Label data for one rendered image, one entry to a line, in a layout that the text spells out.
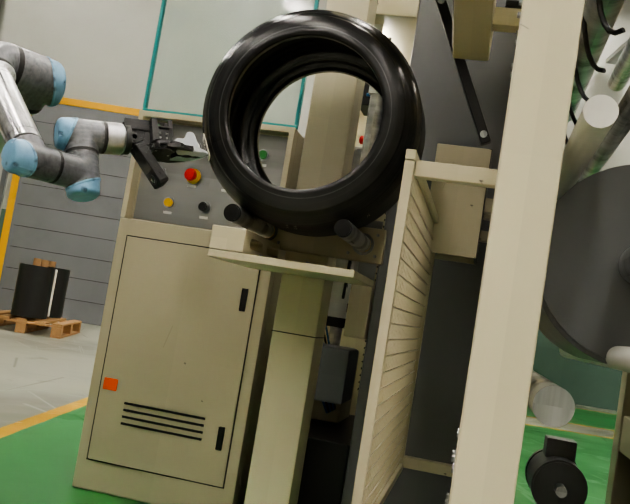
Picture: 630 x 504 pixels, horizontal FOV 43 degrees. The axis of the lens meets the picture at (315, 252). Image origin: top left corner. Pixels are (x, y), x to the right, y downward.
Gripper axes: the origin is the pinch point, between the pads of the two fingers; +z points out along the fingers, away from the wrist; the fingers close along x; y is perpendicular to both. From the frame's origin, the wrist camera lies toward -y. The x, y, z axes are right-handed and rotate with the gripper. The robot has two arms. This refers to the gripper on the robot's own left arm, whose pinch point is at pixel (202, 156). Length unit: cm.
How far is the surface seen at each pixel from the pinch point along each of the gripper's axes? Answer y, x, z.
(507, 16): 27, -43, 69
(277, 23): 28.9, -19.5, 14.7
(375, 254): -21, 7, 52
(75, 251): 298, 914, 187
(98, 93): 514, 845, 211
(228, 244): -22.3, 1.7, 5.4
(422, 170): -33, -68, 12
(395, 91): 5.5, -33.5, 36.5
